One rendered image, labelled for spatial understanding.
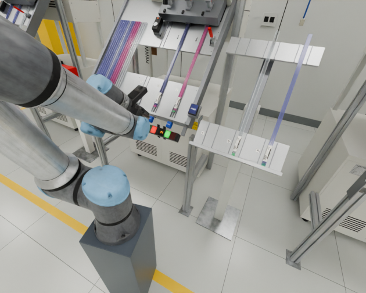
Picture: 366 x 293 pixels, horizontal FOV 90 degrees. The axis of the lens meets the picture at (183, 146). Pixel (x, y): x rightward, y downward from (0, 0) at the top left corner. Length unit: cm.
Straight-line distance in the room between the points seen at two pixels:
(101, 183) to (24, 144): 19
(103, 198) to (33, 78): 32
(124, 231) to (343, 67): 264
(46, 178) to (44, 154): 8
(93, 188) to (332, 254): 144
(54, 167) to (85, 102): 23
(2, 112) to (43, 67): 16
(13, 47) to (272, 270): 136
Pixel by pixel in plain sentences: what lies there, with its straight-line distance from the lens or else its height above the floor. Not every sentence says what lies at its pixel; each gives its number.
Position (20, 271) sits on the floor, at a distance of 146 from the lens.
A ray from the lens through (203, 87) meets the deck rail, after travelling 93.
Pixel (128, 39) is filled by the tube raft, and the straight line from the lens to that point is 129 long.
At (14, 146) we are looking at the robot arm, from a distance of 49.
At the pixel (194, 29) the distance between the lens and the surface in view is 116.
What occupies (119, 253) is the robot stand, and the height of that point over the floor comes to 55.
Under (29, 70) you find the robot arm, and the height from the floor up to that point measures 109.
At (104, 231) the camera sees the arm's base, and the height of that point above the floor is 61.
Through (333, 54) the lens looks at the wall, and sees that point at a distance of 273.
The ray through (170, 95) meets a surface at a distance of 97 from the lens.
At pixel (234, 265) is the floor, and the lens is 128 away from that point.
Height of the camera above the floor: 116
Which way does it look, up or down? 37 degrees down
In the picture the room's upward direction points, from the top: 4 degrees clockwise
